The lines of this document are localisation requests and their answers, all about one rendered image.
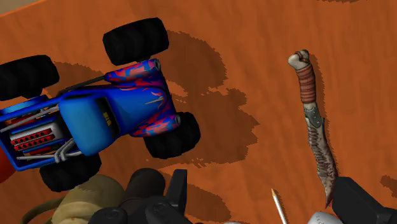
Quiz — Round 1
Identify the dark brown rounded object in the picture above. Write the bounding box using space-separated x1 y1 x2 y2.
121 167 167 206

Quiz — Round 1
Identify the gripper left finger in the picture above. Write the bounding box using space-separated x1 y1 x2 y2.
88 169 193 224

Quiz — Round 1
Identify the knife with wrapped handle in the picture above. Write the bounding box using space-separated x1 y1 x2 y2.
287 49 340 209

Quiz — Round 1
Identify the orange-red object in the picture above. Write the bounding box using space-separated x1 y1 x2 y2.
0 148 17 185

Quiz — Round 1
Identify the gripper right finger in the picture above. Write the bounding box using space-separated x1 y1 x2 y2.
331 176 397 224

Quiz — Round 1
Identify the white rounded object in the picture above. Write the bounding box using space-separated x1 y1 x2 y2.
307 211 344 224

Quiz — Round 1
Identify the blue toy monster truck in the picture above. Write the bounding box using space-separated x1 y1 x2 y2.
0 17 202 193

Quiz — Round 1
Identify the white pencil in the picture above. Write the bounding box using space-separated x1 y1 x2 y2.
270 188 289 224

